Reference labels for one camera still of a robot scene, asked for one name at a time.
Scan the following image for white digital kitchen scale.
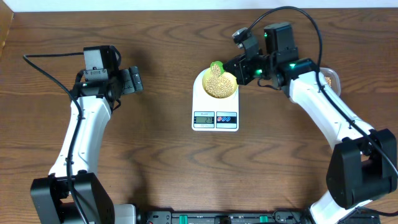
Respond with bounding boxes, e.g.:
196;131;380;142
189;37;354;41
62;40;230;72
192;68;239;132

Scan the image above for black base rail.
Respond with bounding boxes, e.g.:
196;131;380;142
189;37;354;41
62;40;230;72
136;210;382;224

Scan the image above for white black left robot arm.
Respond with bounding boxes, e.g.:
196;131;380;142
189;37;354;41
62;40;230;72
30;45;143;223

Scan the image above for soybeans in yellow bowl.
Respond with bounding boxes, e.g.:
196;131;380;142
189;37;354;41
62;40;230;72
205;73;235;98

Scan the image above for yellow bowl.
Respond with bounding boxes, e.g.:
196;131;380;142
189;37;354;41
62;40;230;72
202;68;238;98

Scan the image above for soybeans in green scoop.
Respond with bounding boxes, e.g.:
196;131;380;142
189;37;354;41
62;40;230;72
210;63;221;77

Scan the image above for soybeans pile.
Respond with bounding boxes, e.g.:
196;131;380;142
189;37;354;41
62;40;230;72
324;77;331;86

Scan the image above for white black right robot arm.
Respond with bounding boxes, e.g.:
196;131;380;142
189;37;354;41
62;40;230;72
223;22;397;223

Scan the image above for green plastic measuring scoop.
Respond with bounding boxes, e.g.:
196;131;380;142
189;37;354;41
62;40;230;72
210;61;224;77

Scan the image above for clear plastic container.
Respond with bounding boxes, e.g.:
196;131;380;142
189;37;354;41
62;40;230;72
320;67;341;96

